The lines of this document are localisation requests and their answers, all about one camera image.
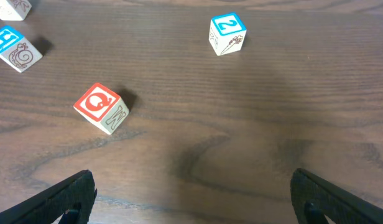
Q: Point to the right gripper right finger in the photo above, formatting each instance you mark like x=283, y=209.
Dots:
x=315, y=200

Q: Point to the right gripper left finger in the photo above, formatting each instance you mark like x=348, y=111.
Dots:
x=70, y=200

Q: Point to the blue number 2 block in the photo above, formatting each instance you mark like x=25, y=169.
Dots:
x=227, y=33

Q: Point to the red letter Q block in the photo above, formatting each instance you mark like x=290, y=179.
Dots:
x=103, y=108

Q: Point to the blue letter H block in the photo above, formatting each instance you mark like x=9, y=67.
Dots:
x=16, y=50

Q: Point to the plain number 2 block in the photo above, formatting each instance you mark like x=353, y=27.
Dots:
x=14, y=10

